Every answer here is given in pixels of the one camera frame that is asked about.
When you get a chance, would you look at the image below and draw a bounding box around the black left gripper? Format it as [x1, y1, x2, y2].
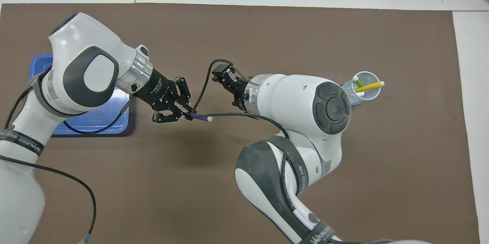
[134, 68, 194, 124]

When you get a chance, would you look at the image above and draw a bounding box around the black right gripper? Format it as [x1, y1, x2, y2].
[211, 64, 251, 108]

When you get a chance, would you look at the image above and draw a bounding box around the purple pen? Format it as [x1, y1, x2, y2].
[183, 110, 213, 122]

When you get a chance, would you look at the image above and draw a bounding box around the yellow pen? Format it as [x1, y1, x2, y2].
[354, 81, 385, 93]

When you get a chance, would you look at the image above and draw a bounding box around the blue plastic tray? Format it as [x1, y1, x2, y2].
[29, 53, 130, 136]

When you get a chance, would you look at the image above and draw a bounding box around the brown table mat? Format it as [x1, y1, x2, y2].
[0, 3, 481, 244]

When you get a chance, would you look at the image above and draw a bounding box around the translucent plastic cup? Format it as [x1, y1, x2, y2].
[341, 71, 382, 106]

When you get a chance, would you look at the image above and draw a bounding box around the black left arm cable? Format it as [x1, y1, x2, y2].
[0, 84, 135, 244]

